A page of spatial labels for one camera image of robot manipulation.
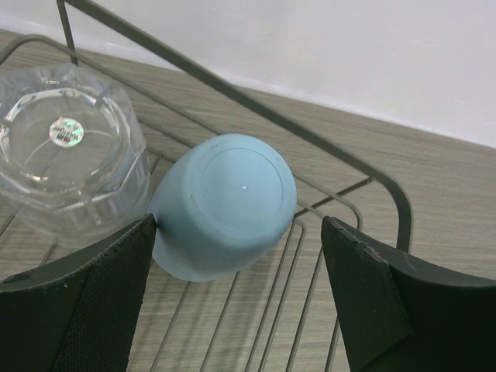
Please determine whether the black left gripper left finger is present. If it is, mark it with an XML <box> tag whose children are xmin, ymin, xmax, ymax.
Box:
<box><xmin>1</xmin><ymin>214</ymin><xmax>156</xmax><ymax>371</ymax></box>

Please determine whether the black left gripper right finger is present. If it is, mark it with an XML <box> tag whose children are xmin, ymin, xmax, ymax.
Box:
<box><xmin>321</xmin><ymin>217</ymin><xmax>495</xmax><ymax>371</ymax></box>

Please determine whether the clear glass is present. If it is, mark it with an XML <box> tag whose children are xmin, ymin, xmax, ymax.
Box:
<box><xmin>1</xmin><ymin>64</ymin><xmax>150</xmax><ymax>246</ymax></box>

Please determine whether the blue plastic cup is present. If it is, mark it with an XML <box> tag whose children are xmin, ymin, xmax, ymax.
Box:
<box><xmin>148</xmin><ymin>134</ymin><xmax>297</xmax><ymax>282</ymax></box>

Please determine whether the wire dish rack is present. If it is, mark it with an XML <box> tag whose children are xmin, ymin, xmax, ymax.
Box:
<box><xmin>0</xmin><ymin>0</ymin><xmax>415</xmax><ymax>372</ymax></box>

